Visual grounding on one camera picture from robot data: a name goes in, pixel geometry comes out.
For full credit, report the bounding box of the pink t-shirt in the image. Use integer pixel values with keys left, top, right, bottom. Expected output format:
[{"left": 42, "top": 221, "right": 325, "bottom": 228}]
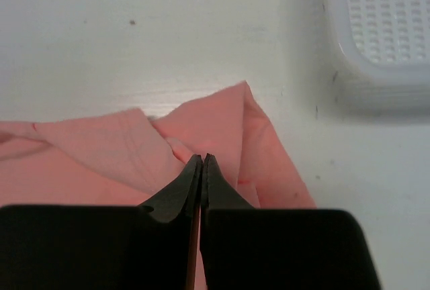
[{"left": 0, "top": 80, "right": 317, "bottom": 290}]

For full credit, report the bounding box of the white plastic basket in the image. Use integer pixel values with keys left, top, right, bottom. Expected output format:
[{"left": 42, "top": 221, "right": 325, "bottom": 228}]
[{"left": 324, "top": 0, "right": 429, "bottom": 117}]

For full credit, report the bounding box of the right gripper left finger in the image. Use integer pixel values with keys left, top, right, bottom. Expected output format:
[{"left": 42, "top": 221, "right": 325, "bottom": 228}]
[{"left": 1, "top": 155, "right": 202, "bottom": 289}]

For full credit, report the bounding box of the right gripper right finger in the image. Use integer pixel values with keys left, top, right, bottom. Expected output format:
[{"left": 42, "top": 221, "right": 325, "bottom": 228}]
[{"left": 200, "top": 155, "right": 381, "bottom": 289}]

